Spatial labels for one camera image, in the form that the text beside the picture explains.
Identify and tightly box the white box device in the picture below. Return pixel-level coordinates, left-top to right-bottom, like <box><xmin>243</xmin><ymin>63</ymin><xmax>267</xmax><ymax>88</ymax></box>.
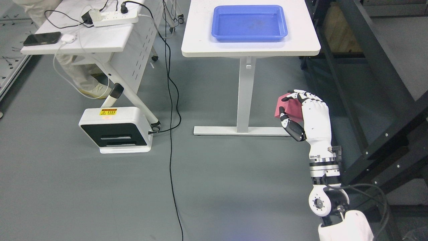
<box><xmin>79</xmin><ymin>107</ymin><xmax>153</xmax><ymax>154</ymax></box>

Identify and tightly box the black smartphone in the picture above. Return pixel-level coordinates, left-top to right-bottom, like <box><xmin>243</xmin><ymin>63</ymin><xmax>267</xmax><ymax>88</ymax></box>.
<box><xmin>23</xmin><ymin>31</ymin><xmax>62</xmax><ymax>46</ymax></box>

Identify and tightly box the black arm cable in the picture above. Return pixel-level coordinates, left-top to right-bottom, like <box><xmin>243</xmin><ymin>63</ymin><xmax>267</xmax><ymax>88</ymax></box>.
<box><xmin>321</xmin><ymin>174</ymin><xmax>390</xmax><ymax>241</ymax></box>

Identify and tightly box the black metal shelf right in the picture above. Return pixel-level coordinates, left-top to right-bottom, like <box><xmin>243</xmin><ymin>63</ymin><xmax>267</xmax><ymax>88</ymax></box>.
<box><xmin>302</xmin><ymin>0</ymin><xmax>427</xmax><ymax>241</ymax></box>

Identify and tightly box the person in beige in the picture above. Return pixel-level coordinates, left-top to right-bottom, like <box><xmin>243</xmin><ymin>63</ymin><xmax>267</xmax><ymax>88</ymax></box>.
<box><xmin>13</xmin><ymin>0</ymin><xmax>111</xmax><ymax>99</ymax></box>

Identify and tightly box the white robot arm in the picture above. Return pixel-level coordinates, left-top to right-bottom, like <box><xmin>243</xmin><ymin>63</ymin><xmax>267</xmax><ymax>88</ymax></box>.
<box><xmin>278</xmin><ymin>89</ymin><xmax>374</xmax><ymax>241</ymax></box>

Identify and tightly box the blue plastic tray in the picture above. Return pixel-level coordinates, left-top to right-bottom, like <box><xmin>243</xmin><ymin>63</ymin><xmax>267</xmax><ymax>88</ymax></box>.
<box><xmin>211</xmin><ymin>5</ymin><xmax>288</xmax><ymax>43</ymax></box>

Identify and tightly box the white charger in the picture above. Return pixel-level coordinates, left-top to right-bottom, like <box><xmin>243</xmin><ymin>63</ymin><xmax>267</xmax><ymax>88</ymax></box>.
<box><xmin>60</xmin><ymin>34</ymin><xmax>76</xmax><ymax>44</ymax></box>

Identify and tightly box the white folding desk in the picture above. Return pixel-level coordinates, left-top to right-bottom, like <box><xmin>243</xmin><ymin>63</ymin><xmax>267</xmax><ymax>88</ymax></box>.
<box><xmin>21</xmin><ymin>0</ymin><xmax>164</xmax><ymax>131</ymax></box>

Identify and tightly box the white robotic hand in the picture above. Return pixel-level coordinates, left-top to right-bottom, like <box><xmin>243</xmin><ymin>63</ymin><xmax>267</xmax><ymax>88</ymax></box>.
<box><xmin>279</xmin><ymin>89</ymin><xmax>333</xmax><ymax>158</ymax></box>

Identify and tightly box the pink foam block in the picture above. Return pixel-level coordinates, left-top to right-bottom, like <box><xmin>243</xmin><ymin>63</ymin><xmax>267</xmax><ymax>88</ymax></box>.
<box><xmin>274</xmin><ymin>93</ymin><xmax>304</xmax><ymax>123</ymax></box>

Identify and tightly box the white power strip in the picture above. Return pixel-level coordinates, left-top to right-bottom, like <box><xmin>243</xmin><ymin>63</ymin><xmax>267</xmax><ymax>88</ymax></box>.
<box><xmin>89</xmin><ymin>9</ymin><xmax>139</xmax><ymax>27</ymax></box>

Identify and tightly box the black power cable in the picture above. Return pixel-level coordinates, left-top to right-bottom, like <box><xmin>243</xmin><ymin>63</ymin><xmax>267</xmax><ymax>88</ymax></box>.
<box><xmin>120</xmin><ymin>0</ymin><xmax>184</xmax><ymax>241</ymax></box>

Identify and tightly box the white table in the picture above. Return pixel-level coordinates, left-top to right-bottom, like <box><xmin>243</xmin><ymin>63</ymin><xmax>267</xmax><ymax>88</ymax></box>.
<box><xmin>181</xmin><ymin>0</ymin><xmax>321</xmax><ymax>136</ymax></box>

